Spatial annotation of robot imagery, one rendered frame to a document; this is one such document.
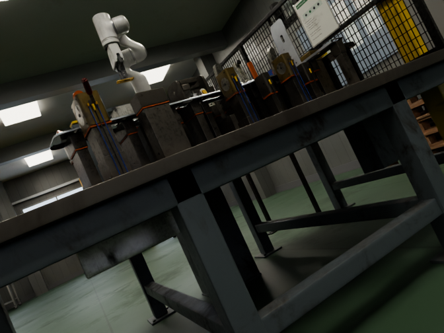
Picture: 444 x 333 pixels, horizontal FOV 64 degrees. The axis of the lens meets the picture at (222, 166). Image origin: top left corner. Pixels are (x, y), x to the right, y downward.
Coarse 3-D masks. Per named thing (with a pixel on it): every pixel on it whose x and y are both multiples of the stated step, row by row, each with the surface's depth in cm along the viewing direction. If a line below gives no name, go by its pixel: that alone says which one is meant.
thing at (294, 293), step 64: (320, 128) 111; (384, 128) 131; (128, 192) 86; (192, 192) 91; (0, 256) 73; (64, 256) 77; (128, 256) 107; (192, 256) 94; (256, 256) 259; (0, 320) 189; (192, 320) 131; (256, 320) 90
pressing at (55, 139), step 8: (272, 80) 200; (200, 96) 162; (208, 96) 173; (224, 96) 187; (176, 104) 161; (184, 104) 166; (112, 120) 142; (120, 120) 147; (136, 120) 157; (80, 128) 131; (112, 128) 152; (56, 136) 127; (64, 136) 134; (56, 144) 139; (64, 144) 144
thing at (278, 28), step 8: (272, 24) 217; (280, 24) 213; (272, 32) 219; (280, 32) 214; (280, 40) 216; (288, 40) 212; (280, 48) 218; (288, 48) 214; (296, 56) 211; (296, 64) 213
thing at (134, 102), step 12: (144, 96) 134; (156, 96) 137; (144, 108) 134; (156, 108) 136; (168, 108) 139; (144, 120) 136; (156, 120) 135; (168, 120) 137; (156, 132) 133; (168, 132) 136; (180, 132) 139; (156, 144) 135; (168, 144) 134; (180, 144) 137; (156, 156) 138
